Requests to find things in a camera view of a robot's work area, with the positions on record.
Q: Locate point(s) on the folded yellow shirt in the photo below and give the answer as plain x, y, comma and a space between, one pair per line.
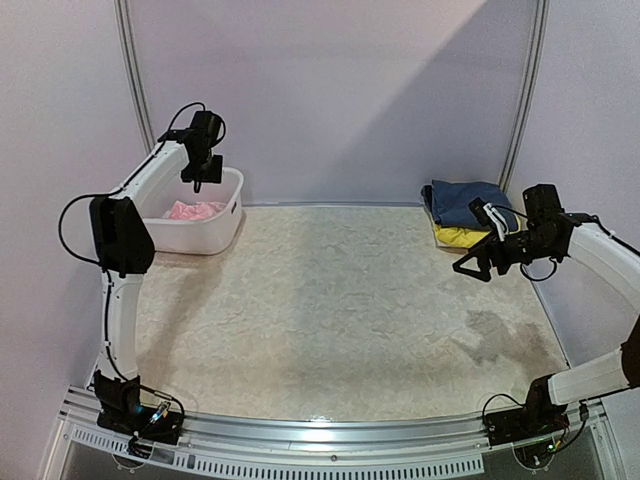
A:
457, 237

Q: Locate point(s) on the white plastic laundry basket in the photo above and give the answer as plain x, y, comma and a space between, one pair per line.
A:
204, 236

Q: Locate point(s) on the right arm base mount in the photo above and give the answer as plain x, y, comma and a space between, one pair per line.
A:
535, 417

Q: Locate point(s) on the aluminium front rail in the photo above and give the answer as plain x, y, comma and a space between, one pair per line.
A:
223, 447

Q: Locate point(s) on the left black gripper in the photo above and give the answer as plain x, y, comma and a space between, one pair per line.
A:
216, 176

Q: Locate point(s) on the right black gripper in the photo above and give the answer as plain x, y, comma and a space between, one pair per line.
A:
495, 253

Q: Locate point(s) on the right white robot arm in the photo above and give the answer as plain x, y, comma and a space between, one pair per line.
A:
587, 280

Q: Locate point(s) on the pink garment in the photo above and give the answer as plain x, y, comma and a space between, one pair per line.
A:
181, 211

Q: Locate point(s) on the right aluminium frame post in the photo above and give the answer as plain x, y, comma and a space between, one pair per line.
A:
526, 95

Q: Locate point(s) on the navy blue tank top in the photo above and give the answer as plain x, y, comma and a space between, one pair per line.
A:
448, 203

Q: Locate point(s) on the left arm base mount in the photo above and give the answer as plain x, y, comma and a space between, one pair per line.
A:
130, 408

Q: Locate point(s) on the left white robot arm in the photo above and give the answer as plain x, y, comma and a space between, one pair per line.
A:
124, 247

